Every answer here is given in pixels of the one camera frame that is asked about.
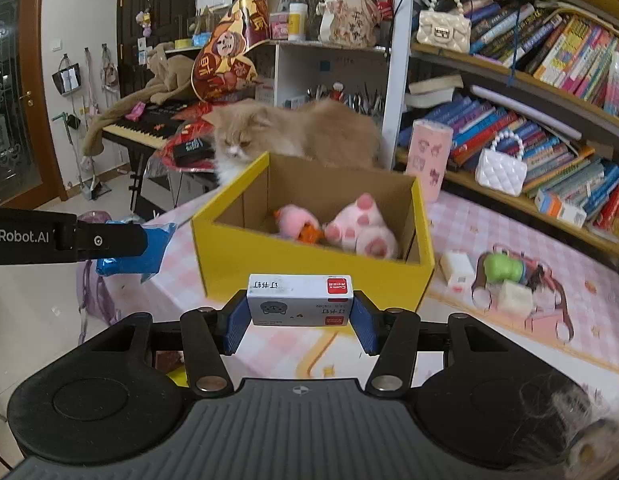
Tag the row of blue children's books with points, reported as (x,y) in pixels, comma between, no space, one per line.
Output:
(489,130)

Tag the row of colourful books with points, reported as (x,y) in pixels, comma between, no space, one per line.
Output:
(564,50)

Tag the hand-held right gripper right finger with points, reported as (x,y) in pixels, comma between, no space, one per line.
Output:
(362,325)

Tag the white rolled paper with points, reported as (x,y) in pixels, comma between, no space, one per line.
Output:
(524,110)

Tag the white staples box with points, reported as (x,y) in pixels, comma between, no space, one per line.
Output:
(289,300)

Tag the orange fluffy cat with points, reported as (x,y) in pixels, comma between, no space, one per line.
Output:
(314,130)

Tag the cream thick book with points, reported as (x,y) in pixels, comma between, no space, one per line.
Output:
(434,90)

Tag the blue plastic packet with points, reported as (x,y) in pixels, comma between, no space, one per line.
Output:
(157,245)

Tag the black binder clip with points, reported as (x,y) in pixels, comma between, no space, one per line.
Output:
(537,277)

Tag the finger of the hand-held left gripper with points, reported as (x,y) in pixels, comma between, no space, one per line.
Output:
(114,240)

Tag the white jar with yellow label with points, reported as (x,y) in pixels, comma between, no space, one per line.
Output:
(298,22)

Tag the wooden glass door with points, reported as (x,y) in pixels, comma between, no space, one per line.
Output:
(14,85)

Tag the green plastic toy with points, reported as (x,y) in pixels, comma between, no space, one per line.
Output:
(499,266)

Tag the white shelf unit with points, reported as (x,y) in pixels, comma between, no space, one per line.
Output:
(299,70)

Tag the purple bag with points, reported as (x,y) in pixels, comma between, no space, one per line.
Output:
(94,285)

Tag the blue and orange small box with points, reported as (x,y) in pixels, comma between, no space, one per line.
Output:
(559,207)

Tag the pink cylinder container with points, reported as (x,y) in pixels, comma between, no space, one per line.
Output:
(429,160)

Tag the pink chick plush toy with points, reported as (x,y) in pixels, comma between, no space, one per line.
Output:
(294,217)

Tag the small teal plastic gadget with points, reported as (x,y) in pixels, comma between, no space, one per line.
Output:
(514,299)

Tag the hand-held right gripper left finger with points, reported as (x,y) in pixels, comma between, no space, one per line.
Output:
(237,322)

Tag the small black box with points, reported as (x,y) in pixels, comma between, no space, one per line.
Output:
(192,151)

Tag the white charger plug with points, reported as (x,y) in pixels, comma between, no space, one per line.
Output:
(457,267)

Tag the yellow cardboard box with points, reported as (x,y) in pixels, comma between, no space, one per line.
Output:
(224,260)

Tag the red and gold printed bag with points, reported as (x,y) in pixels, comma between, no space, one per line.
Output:
(229,50)

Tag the cream quilted handbag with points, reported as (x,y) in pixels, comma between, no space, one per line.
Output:
(444,30)

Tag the electric keyboard piano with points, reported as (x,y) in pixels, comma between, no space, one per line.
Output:
(139,127)

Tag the pink pig plush toy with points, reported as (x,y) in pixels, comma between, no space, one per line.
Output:
(364,225)

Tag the white quilted handbag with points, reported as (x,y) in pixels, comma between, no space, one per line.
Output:
(502,175)

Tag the floral rabbit doll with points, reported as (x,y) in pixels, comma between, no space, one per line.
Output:
(349,15)

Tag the brown plush animal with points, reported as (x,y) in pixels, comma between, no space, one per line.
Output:
(164,75)

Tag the pink printed desk mat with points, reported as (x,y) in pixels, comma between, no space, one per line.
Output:
(489,345)

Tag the bunch of pencils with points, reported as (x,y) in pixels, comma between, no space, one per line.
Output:
(349,100)

